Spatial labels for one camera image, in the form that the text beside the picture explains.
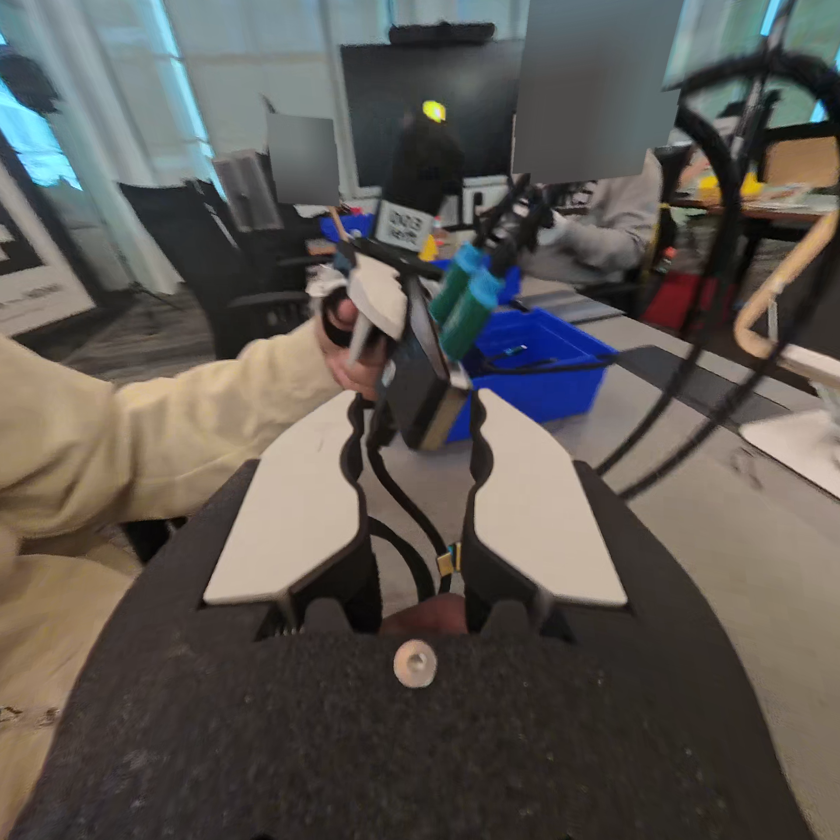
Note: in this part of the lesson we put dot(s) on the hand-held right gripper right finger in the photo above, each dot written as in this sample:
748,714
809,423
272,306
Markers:
544,525

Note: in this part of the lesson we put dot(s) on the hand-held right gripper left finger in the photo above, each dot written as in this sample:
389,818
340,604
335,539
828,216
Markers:
289,525

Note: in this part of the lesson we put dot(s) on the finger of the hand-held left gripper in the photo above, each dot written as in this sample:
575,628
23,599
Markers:
384,295
361,341

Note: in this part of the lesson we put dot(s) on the grey video switch box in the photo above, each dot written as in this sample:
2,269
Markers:
420,387

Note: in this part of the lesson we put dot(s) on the person's left forearm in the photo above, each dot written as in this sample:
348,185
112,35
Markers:
164,426

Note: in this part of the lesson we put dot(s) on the grey desk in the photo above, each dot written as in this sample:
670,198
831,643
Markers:
689,558

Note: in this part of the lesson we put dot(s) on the person's left hand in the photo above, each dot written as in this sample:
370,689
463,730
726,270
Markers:
354,377

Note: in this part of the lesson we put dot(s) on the large black monitor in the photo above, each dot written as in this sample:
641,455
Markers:
459,85

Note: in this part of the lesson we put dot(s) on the black armchair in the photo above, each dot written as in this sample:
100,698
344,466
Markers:
216,262

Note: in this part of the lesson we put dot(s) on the person's beige clothing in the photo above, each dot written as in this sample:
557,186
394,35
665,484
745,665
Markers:
46,623

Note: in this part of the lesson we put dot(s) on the red storage bin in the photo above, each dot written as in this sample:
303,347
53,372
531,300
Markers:
682,302

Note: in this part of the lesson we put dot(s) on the white panel base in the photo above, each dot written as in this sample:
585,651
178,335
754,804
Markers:
800,439

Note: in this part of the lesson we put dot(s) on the printed marker board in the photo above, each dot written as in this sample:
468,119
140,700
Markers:
33,262

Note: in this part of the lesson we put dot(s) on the black camera bar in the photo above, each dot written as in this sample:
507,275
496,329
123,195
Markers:
439,33

